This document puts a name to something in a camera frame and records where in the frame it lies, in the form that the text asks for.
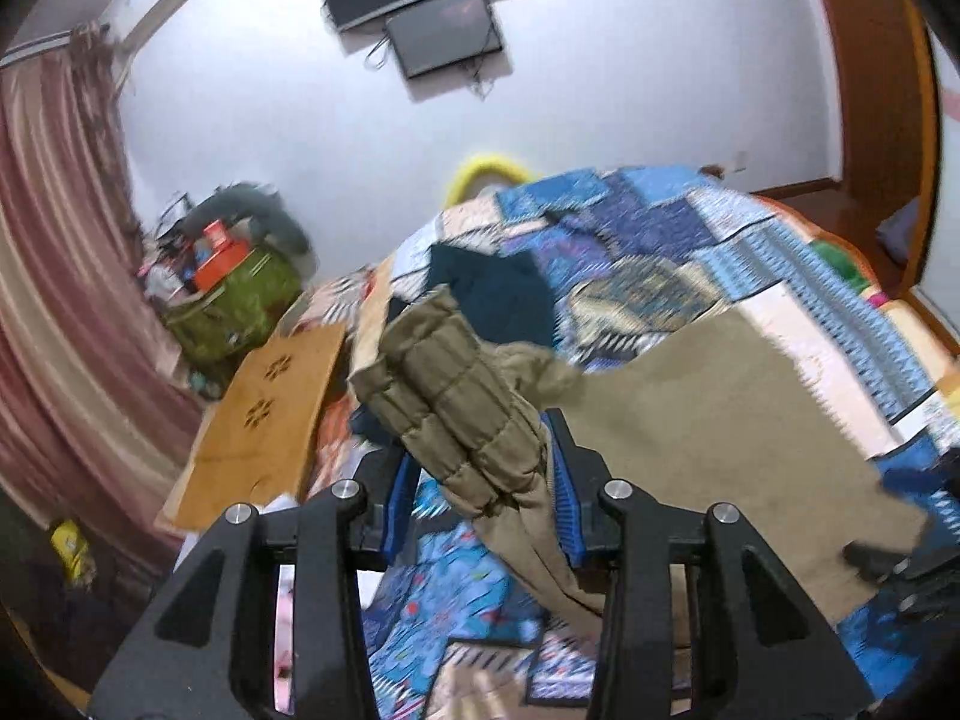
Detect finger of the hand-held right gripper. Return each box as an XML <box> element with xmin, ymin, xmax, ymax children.
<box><xmin>841</xmin><ymin>521</ymin><xmax>960</xmax><ymax>601</ymax></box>
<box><xmin>881</xmin><ymin>450</ymin><xmax>960</xmax><ymax>533</ymax></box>

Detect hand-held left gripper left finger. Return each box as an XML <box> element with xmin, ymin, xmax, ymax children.
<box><xmin>86</xmin><ymin>456</ymin><xmax>422</xmax><ymax>720</ymax></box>

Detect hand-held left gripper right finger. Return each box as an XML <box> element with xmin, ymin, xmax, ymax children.
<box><xmin>540</xmin><ymin>408</ymin><xmax>876</xmax><ymax>720</ymax></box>

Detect khaki pants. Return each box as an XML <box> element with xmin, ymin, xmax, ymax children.
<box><xmin>349</xmin><ymin>285</ymin><xmax>931</xmax><ymax>646</ymax></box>

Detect dark navy pants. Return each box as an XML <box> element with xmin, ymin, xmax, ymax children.
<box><xmin>352</xmin><ymin>244</ymin><xmax>560</xmax><ymax>443</ymax></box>

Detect wooden lap desk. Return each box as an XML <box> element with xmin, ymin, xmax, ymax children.
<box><xmin>154</xmin><ymin>322</ymin><xmax>347</xmax><ymax>533</ymax></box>

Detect green storage bag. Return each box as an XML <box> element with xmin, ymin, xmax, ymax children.
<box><xmin>163</xmin><ymin>247</ymin><xmax>305</xmax><ymax>383</ymax></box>

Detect lilac cloth bundle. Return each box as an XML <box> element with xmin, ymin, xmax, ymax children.
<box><xmin>877</xmin><ymin>197</ymin><xmax>921</xmax><ymax>261</ymax></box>

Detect blue patchwork blanket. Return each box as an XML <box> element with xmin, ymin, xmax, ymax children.
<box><xmin>300</xmin><ymin>165</ymin><xmax>960</xmax><ymax>720</ymax></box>

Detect orange box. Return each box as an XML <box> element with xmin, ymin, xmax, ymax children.
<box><xmin>191</xmin><ymin>219</ymin><xmax>252</xmax><ymax>290</ymax></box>

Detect grey neck pillow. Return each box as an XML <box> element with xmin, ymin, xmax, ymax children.
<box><xmin>184</xmin><ymin>181</ymin><xmax>314</xmax><ymax>271</ymax></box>

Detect yellow packet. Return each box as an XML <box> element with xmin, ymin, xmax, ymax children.
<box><xmin>49</xmin><ymin>520</ymin><xmax>96</xmax><ymax>587</ymax></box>

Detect yellow foam tube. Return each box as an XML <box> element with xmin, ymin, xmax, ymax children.
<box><xmin>448</xmin><ymin>154</ymin><xmax>535</xmax><ymax>207</ymax></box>

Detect striped pink curtain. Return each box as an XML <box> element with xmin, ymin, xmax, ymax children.
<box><xmin>0</xmin><ymin>22</ymin><xmax>207</xmax><ymax>563</ymax></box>

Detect brown wooden wardrobe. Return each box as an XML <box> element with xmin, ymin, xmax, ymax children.
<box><xmin>802</xmin><ymin>0</ymin><xmax>942</xmax><ymax>293</ymax></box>

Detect small black wall monitor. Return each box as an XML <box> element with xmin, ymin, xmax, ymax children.
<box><xmin>384</xmin><ymin>0</ymin><xmax>505</xmax><ymax>81</ymax></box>

